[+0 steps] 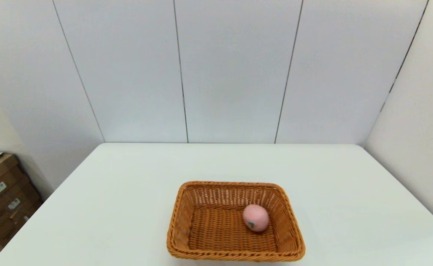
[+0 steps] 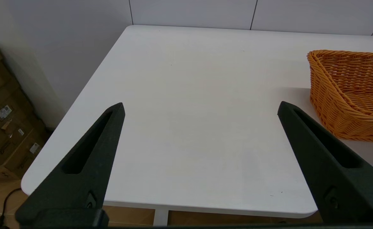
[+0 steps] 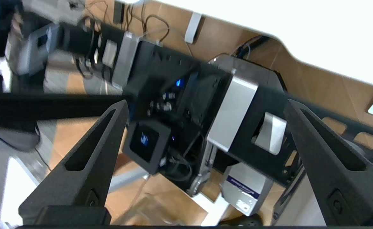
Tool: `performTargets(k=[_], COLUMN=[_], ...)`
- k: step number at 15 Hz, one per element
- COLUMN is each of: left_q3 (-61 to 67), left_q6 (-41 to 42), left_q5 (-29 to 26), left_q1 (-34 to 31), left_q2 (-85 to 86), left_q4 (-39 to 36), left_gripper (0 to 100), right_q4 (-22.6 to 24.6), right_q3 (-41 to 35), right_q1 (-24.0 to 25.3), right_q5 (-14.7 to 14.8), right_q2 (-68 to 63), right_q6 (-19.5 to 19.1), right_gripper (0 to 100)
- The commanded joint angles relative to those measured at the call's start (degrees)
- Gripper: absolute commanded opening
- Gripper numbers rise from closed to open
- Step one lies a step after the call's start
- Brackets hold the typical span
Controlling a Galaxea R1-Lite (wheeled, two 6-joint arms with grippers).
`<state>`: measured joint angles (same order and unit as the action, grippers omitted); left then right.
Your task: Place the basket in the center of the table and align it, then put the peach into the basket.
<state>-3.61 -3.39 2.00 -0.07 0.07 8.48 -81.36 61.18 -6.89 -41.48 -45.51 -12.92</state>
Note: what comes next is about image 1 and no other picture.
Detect large labelled cardboard box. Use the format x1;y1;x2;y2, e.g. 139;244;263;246
0;168;42;246

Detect orange woven wicker basket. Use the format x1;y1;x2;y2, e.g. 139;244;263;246
166;181;306;263

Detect pink toy peach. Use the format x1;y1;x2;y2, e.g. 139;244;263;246
243;204;269;233

